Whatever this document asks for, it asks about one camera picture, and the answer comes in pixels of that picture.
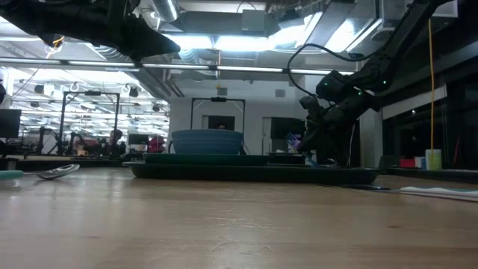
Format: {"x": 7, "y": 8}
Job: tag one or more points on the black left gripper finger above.
{"x": 145, "y": 41}

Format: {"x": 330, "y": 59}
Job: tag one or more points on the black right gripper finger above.
{"x": 328, "y": 145}

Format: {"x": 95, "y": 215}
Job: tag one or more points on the iridescent metal fork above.
{"x": 295, "y": 142}

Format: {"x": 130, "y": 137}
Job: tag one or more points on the light blue bowl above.
{"x": 207, "y": 142}

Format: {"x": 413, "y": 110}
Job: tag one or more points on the green ridged plate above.
{"x": 205, "y": 160}

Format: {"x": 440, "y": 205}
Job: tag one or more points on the black background robot arm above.
{"x": 74, "y": 140}

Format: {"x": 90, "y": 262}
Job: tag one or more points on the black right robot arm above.
{"x": 403, "y": 45}

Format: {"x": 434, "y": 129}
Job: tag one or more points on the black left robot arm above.
{"x": 18, "y": 13}

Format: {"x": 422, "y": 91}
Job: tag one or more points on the dark green tray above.
{"x": 242, "y": 173}

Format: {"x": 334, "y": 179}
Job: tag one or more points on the black background desk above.
{"x": 284, "y": 158}

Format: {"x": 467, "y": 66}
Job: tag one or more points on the black computer monitor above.
{"x": 9, "y": 123}
{"x": 284, "y": 129}

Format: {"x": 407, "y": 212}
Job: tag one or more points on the red box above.
{"x": 407, "y": 163}

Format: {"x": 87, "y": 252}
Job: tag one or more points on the white and blue box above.
{"x": 420, "y": 163}

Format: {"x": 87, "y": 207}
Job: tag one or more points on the small black monitor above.
{"x": 138, "y": 139}

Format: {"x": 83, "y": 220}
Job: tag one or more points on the long ceiling light bar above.
{"x": 246, "y": 69}

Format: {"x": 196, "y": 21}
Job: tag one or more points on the red chair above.
{"x": 157, "y": 145}

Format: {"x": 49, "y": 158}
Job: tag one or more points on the pale green cup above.
{"x": 434, "y": 160}

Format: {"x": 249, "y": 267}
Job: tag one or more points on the person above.
{"x": 115, "y": 143}
{"x": 222, "y": 127}

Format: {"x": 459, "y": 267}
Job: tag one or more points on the white and teal knife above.
{"x": 440, "y": 192}

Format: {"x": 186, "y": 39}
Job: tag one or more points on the silver ceiling duct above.
{"x": 168, "y": 9}

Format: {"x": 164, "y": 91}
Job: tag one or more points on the grey wall vent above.
{"x": 280, "y": 93}
{"x": 222, "y": 91}

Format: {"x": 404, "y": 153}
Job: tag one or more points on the black table frame rail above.
{"x": 429, "y": 175}

